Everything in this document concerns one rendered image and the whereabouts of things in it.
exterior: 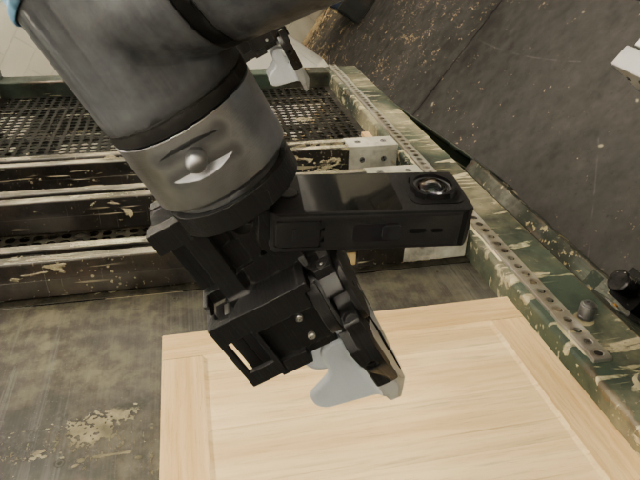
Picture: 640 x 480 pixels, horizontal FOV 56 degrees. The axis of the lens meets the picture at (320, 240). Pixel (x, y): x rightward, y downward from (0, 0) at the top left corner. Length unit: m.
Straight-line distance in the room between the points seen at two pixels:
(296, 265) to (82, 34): 0.16
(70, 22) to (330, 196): 0.15
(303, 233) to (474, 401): 0.58
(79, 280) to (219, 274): 0.76
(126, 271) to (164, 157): 0.80
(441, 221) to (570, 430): 0.56
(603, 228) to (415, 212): 1.92
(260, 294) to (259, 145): 0.09
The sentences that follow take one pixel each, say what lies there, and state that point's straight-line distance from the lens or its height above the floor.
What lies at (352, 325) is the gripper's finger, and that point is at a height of 1.45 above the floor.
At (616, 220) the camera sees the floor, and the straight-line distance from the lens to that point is 2.21.
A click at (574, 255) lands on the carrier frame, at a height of 0.18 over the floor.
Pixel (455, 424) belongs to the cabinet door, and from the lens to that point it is 0.82.
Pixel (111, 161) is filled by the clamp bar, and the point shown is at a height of 1.48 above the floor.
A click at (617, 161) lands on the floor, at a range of 2.34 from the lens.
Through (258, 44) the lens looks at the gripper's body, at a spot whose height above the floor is 1.42.
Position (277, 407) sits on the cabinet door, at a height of 1.23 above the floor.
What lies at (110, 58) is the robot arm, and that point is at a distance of 0.26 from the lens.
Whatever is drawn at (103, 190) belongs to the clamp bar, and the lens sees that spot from 1.30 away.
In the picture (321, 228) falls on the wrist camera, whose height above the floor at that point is 1.49.
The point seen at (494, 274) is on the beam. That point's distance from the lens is 1.09.
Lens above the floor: 1.63
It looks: 26 degrees down
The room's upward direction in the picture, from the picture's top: 62 degrees counter-clockwise
